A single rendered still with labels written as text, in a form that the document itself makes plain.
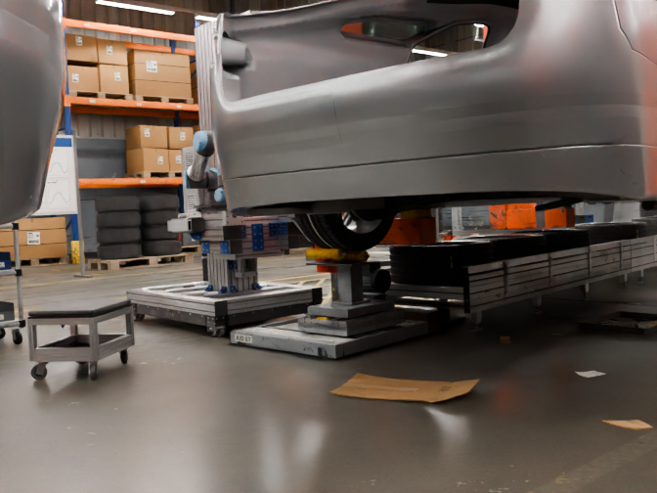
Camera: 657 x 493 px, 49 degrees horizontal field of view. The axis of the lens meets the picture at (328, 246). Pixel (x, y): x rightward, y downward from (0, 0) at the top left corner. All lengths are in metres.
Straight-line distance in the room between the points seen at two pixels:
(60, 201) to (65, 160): 0.54
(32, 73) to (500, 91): 1.47
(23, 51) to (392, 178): 1.63
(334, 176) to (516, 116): 0.75
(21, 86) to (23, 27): 0.07
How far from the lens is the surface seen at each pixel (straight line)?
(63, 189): 9.97
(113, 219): 11.16
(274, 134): 2.77
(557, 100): 2.17
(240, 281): 4.87
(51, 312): 3.64
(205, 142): 4.18
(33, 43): 1.05
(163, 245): 11.47
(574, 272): 5.39
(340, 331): 3.75
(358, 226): 4.09
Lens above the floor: 0.76
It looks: 3 degrees down
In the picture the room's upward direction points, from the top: 3 degrees counter-clockwise
